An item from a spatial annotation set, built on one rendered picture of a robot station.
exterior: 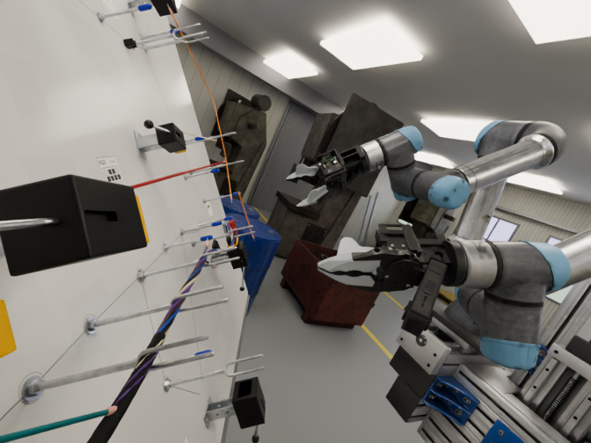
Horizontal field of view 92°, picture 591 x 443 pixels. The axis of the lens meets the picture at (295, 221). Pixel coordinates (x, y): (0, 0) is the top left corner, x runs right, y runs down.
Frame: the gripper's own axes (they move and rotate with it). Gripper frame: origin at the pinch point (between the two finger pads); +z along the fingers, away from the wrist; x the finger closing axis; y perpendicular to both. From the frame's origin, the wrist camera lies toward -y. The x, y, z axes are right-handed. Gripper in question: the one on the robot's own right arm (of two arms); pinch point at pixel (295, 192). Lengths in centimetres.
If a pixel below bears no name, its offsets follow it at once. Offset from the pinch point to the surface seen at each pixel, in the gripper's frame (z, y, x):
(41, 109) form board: 21, 52, 6
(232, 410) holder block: 25, 15, 43
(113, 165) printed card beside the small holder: 22.1, 40.6, 5.7
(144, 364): 15, 49, 33
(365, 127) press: -118, -254, -177
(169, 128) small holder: 15.3, 35.3, -2.0
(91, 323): 24, 44, 27
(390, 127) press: -153, -269, -171
